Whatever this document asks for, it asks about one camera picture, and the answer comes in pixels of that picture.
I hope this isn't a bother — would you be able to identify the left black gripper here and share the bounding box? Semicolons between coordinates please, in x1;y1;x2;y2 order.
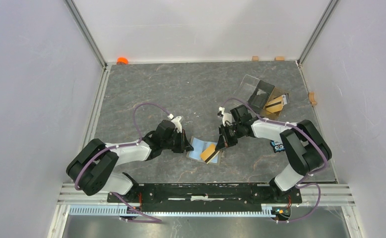
162;129;193;153

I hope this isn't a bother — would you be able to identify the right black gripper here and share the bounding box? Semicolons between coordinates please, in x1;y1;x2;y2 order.
216;123;243;151

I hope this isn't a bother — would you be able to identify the olive card holder wallet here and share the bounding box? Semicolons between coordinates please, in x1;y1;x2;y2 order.
187;136;221;165

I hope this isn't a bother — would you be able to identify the gold credit card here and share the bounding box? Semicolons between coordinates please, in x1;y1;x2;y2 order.
199;143;220;164

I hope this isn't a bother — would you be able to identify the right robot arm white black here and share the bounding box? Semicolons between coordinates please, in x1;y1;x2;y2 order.
215;105;332;202

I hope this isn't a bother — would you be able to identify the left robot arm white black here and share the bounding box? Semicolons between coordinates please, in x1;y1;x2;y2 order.
66;116;193;202

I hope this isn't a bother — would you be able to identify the silver credit card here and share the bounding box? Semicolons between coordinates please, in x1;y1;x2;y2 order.
264;94;289;114

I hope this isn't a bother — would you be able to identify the black blue owl sticker toy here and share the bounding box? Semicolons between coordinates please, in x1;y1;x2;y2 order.
270;140;285;153

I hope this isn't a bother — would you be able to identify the clear three-compartment plastic box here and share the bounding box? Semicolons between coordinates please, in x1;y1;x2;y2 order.
234;74;289;120

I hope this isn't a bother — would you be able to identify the orange round cap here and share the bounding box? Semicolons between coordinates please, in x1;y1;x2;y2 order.
116;57;129;64

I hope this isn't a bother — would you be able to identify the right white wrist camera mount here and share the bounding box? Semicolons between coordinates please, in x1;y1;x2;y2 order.
217;107;233;126

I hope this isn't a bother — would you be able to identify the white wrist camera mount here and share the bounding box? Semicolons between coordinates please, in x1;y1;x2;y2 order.
217;107;233;126
167;114;184;133

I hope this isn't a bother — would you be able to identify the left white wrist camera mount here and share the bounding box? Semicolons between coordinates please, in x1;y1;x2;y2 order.
167;114;184;133

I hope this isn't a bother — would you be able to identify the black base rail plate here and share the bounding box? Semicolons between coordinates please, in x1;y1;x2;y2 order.
122;182;302;212

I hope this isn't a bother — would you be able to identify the wooden block right wall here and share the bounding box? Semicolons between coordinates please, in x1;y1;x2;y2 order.
308;92;318;107

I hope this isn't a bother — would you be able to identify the white slotted cable duct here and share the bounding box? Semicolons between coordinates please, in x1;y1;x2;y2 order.
68;205;275;218

